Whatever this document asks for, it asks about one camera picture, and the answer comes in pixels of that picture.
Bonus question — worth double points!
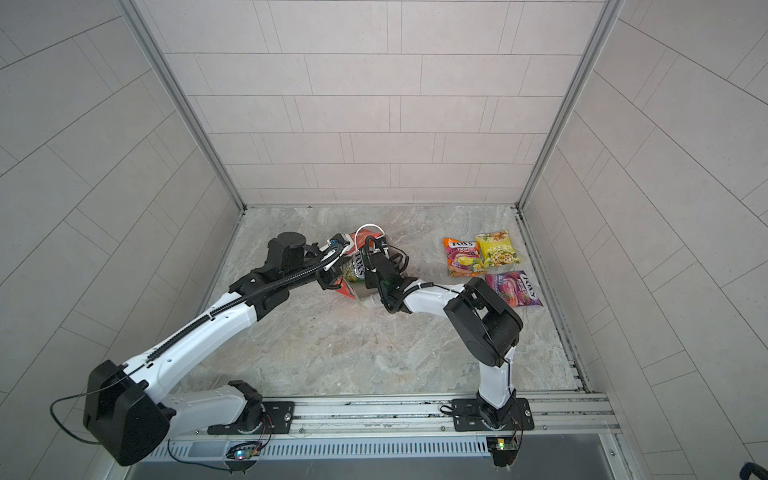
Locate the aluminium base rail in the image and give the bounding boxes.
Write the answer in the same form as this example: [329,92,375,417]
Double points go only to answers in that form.
[119,392,622,442]

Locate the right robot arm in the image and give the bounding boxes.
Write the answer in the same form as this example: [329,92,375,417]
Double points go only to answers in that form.
[360,236,534,432]

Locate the left green circuit board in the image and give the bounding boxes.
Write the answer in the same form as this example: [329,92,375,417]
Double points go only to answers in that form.
[225,441,264,462]

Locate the yellow snack packet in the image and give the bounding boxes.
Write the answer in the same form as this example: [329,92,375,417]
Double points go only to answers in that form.
[475,230,520,268]

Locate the purple pink candy packet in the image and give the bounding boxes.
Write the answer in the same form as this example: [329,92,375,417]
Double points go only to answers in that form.
[485,271,543,308]

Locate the right aluminium corner post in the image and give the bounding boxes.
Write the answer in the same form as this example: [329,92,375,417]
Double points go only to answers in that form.
[516,0,624,212]

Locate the aluminium corner post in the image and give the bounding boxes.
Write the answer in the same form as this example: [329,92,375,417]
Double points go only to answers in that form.
[516,0,624,212]
[115,0,247,213]

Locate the red paper gift bag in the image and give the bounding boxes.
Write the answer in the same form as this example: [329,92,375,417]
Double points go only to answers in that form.
[337,223,386,309]

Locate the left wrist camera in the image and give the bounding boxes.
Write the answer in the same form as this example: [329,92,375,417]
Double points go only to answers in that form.
[328,233,355,256]

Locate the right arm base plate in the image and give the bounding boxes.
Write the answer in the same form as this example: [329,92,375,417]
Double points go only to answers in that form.
[441,397,535,432]

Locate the left aluminium corner post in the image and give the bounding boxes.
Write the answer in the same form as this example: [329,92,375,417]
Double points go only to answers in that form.
[115,0,247,213]

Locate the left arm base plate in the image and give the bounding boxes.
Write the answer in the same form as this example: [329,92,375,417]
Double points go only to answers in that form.
[207,401,295,435]

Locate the orange Fox's candy packet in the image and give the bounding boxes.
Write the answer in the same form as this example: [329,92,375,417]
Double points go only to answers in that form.
[443,238,486,277]

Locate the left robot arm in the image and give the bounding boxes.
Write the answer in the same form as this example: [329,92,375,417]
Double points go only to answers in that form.
[83,232,353,466]

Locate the right circuit board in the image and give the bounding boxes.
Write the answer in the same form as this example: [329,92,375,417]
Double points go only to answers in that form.
[486,436,520,468]

